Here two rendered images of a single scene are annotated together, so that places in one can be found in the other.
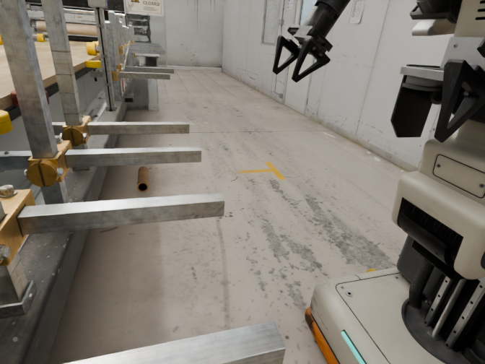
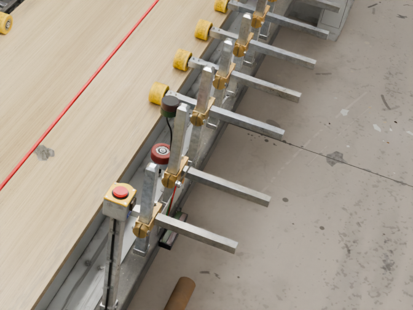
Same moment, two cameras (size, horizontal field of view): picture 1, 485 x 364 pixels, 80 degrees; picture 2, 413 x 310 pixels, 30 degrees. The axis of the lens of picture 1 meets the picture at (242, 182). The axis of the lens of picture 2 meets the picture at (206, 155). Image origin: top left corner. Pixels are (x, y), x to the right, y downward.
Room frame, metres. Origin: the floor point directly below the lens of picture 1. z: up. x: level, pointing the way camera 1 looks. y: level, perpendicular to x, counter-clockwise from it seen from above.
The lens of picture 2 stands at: (0.30, -0.22, 2.75)
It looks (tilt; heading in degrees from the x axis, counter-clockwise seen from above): 42 degrees down; 30
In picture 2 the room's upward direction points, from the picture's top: 11 degrees clockwise
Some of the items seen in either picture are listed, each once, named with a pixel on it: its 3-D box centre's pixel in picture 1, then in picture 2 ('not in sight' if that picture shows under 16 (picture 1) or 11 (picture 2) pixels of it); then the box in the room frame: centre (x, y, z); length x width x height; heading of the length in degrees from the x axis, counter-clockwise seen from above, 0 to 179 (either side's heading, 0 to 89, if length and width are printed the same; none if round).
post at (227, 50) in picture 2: (123, 55); (219, 89); (2.43, 1.00, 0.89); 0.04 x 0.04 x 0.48; 18
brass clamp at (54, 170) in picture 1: (52, 162); not in sight; (0.55, 0.40, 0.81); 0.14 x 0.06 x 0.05; 18
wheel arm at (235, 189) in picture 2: (140, 69); (211, 181); (2.03, 0.73, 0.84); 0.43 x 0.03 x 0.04; 108
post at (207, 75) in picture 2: (119, 53); (199, 118); (2.19, 0.93, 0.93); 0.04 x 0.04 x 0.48; 18
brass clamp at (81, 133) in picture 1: (78, 130); not in sight; (0.79, 0.48, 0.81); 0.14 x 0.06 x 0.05; 18
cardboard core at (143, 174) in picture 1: (143, 178); (174, 308); (2.03, 0.78, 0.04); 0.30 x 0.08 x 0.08; 18
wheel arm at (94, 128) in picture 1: (115, 128); not in sight; (0.83, 0.39, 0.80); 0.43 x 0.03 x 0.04; 108
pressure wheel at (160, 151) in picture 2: not in sight; (161, 160); (1.97, 0.92, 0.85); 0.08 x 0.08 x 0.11
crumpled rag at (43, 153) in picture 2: not in sight; (43, 149); (1.67, 1.20, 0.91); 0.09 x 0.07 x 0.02; 75
